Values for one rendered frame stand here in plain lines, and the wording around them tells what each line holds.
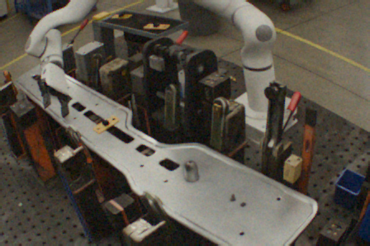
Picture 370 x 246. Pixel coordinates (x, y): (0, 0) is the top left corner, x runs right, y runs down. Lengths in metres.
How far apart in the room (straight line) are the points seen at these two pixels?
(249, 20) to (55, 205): 0.93
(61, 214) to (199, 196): 0.62
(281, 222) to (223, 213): 0.14
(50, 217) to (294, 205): 0.86
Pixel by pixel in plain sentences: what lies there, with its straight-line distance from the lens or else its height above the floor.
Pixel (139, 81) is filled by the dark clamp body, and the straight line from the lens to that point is 1.28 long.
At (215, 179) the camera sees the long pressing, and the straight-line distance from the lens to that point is 0.99.
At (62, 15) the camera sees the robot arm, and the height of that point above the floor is 1.33.
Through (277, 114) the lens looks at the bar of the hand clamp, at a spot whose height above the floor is 1.14.
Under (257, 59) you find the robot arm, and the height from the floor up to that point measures 1.02.
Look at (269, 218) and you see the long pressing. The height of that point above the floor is 1.00.
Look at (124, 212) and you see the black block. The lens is 0.97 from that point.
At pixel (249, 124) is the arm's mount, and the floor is 0.77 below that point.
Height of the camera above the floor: 1.66
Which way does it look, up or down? 35 degrees down
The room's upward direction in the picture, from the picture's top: 7 degrees counter-clockwise
